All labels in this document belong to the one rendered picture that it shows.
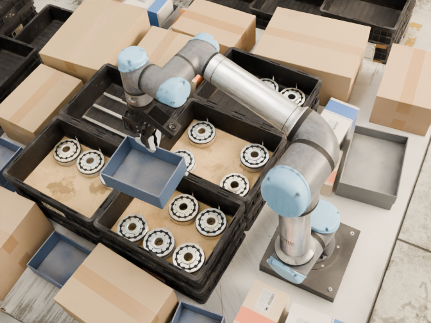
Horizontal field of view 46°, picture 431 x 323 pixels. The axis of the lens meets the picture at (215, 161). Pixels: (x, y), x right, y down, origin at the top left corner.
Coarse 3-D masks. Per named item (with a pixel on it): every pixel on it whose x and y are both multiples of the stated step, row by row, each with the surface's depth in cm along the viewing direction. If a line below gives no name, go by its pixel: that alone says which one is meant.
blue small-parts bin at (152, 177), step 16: (128, 144) 155; (112, 160) 149; (128, 160) 155; (144, 160) 155; (160, 160) 154; (176, 160) 150; (112, 176) 152; (128, 176) 152; (144, 176) 152; (160, 176) 151; (176, 176) 146; (128, 192) 147; (144, 192) 141; (160, 192) 148; (160, 208) 145
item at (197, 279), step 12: (192, 180) 166; (120, 192) 165; (216, 192) 163; (108, 204) 163; (240, 204) 160; (240, 216) 158; (96, 228) 160; (228, 228) 155; (120, 240) 156; (144, 252) 153; (216, 252) 151; (168, 264) 150; (204, 264) 149; (192, 276) 147; (204, 276) 149
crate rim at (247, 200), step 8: (184, 104) 185; (200, 104) 185; (208, 104) 184; (224, 112) 181; (176, 120) 181; (240, 120) 179; (248, 120) 178; (264, 128) 176; (280, 136) 174; (280, 144) 172; (280, 152) 172; (272, 160) 168; (264, 168) 167; (192, 176) 167; (264, 176) 166; (208, 184) 165; (256, 184) 165; (224, 192) 162; (232, 192) 162; (248, 200) 160
